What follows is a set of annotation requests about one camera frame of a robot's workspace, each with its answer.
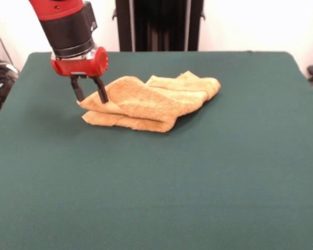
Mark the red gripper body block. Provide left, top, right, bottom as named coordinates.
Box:
left=50, top=46, right=110, bottom=78

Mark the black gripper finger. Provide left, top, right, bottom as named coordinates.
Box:
left=69, top=75, right=85, bottom=102
left=92, top=76, right=110, bottom=103

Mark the tan terry towel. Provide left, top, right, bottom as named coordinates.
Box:
left=77, top=72, right=222, bottom=133

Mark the black upright stand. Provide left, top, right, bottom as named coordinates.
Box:
left=111, top=0, right=207, bottom=52

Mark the dark green table cloth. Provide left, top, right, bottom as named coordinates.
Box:
left=0, top=51, right=313, bottom=250

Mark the heap of black cables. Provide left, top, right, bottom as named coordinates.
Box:
left=0, top=61, right=19, bottom=114

